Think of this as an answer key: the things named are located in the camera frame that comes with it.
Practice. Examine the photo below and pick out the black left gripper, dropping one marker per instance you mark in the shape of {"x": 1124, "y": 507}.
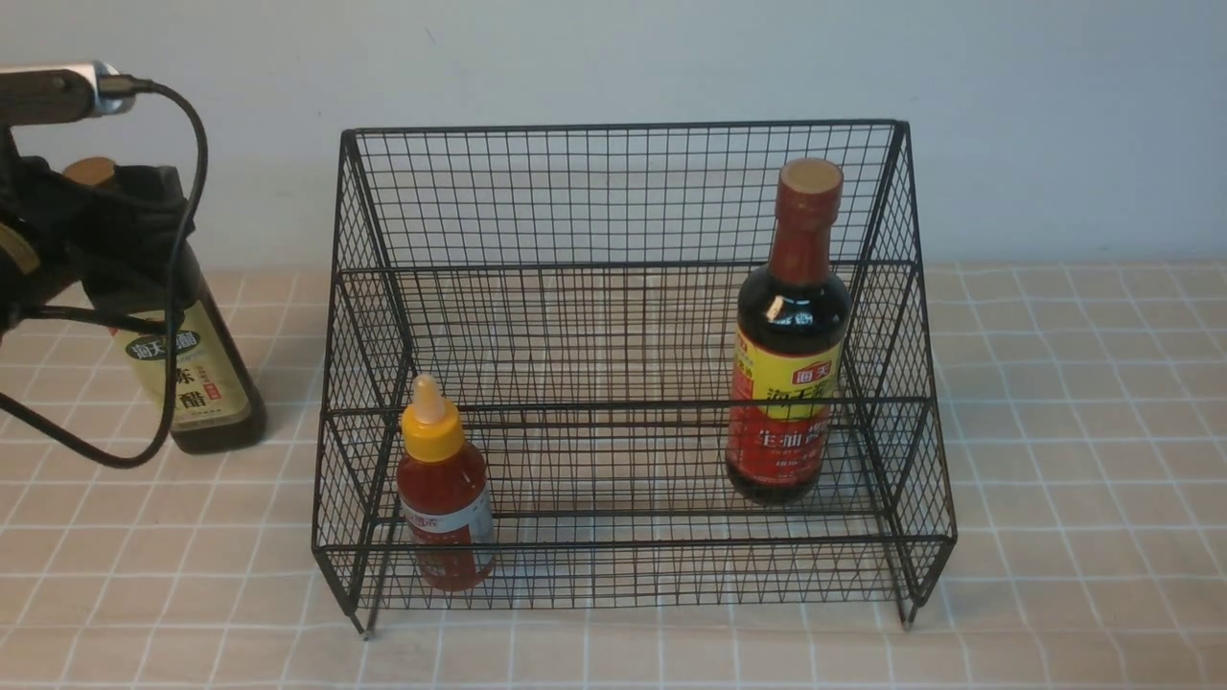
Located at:
{"x": 107, "y": 227}

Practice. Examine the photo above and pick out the vinegar bottle gold cap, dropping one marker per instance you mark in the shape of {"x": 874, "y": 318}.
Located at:
{"x": 217, "y": 406}

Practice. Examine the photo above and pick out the chili sauce bottle yellow cap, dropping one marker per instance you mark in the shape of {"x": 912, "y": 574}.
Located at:
{"x": 443, "y": 490}

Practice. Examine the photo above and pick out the soy sauce bottle red label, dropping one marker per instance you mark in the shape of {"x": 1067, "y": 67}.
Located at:
{"x": 792, "y": 315}

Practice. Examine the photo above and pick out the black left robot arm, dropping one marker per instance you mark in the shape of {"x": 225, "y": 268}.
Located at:
{"x": 73, "y": 304}

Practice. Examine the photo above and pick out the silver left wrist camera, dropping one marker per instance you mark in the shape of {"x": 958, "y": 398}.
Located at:
{"x": 40, "y": 95}

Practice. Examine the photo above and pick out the black wire mesh shelf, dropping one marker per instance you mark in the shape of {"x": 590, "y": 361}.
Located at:
{"x": 573, "y": 289}

